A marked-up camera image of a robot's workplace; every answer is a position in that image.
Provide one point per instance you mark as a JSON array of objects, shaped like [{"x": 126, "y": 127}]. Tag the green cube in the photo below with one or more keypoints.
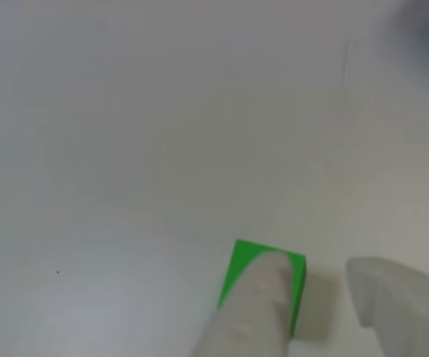
[{"x": 244, "y": 253}]

